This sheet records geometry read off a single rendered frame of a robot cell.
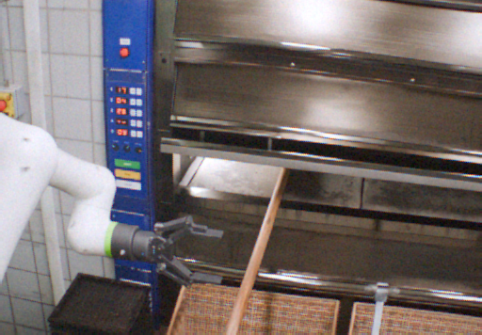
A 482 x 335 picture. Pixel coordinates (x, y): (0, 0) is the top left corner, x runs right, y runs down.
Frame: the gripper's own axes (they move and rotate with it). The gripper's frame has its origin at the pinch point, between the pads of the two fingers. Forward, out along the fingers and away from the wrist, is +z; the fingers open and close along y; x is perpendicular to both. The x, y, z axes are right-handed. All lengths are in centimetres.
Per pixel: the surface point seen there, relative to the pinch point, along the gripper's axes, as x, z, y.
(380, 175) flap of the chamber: -40, 38, -7
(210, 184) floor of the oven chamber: -64, -17, 15
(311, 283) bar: -17.7, 22.4, 16.7
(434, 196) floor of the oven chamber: -76, 60, 15
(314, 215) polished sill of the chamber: -55, 19, 17
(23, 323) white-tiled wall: -55, -98, 91
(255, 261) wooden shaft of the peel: -19.3, 6.4, 12.6
